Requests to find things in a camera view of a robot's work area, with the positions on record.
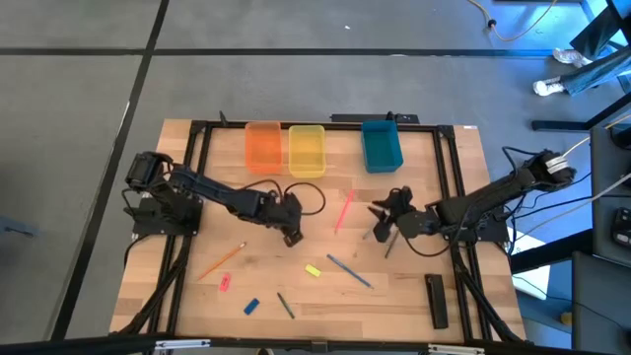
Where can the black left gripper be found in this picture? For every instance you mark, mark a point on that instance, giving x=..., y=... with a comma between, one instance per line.
x=281, y=212

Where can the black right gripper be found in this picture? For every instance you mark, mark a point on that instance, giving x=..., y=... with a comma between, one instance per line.
x=418, y=224

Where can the yellow eraser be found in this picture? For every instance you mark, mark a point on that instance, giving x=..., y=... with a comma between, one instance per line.
x=312, y=270

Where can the red crayon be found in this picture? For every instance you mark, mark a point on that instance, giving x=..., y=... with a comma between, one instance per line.
x=344, y=212

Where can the blue crayon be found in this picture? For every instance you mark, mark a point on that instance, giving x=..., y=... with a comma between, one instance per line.
x=349, y=271

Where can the dark green pencil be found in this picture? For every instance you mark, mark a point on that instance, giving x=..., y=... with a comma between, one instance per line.
x=285, y=305

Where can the orange pencil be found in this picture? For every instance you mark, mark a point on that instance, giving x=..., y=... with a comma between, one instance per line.
x=222, y=262

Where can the blue eraser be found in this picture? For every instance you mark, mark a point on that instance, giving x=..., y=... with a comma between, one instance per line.
x=251, y=306

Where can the pink eraser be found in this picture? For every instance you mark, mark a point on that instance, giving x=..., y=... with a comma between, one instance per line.
x=225, y=282

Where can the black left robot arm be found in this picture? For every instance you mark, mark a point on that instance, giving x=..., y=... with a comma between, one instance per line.
x=212, y=190

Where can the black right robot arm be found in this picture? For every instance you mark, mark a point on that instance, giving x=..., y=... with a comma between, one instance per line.
x=493, y=194

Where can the teal plastic bin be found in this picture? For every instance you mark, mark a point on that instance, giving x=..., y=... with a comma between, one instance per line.
x=382, y=147

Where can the yellow translucent plastic bin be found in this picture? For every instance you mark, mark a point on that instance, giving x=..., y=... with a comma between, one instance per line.
x=306, y=152

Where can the black power strip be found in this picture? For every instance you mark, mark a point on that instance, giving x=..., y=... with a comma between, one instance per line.
x=365, y=118

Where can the orange translucent plastic bin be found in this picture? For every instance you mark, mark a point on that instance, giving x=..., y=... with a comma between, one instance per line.
x=263, y=148

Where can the black rectangular box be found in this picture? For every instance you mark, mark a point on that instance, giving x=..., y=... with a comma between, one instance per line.
x=437, y=301

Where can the white paper sheet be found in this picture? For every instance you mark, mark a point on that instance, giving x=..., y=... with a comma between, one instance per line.
x=535, y=276

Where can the black table leg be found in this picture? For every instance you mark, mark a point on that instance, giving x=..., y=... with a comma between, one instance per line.
x=562, y=125

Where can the person's foot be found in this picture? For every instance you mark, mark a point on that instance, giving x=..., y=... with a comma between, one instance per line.
x=569, y=56
x=547, y=87

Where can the grey desk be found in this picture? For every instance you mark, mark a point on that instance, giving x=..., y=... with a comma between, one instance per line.
x=604, y=163

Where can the grey cabinet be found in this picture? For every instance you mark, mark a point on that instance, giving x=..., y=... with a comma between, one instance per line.
x=601, y=305

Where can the black controller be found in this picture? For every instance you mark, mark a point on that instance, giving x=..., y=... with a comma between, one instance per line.
x=622, y=227

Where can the black rig crossbar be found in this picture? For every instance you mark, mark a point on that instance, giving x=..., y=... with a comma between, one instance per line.
x=74, y=346

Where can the person's leg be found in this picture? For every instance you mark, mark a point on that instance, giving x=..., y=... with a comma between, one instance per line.
x=596, y=74

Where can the black aluminium table frame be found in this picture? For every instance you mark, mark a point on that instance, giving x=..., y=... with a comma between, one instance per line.
x=345, y=126

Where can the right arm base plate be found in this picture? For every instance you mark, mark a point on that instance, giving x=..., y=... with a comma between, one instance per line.
x=493, y=234

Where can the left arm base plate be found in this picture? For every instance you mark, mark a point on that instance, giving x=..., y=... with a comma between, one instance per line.
x=148, y=223

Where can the silver metal bracket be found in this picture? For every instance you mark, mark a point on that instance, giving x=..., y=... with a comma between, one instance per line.
x=456, y=349
x=182, y=344

